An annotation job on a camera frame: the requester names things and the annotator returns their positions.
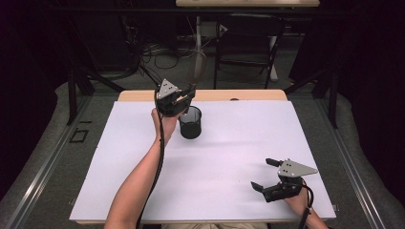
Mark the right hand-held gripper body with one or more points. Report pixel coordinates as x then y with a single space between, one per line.
286 187

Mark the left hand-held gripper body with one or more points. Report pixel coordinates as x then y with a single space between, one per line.
168 101

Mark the black mesh pen holder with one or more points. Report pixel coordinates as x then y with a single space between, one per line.
190 129

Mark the person's right hand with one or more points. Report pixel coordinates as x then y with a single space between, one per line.
299 203

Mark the person's left hand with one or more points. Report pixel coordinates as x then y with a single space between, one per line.
167 127

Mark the white table sheet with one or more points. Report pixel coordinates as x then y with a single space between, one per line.
223 165

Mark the white table leg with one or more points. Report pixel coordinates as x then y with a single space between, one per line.
273 60
198 47

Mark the black chair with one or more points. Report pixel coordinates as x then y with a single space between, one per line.
248 41

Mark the black metal stand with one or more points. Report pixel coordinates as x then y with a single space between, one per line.
72 95
332 98

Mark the aluminium floor rail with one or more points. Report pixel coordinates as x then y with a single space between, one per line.
41 171
353 165

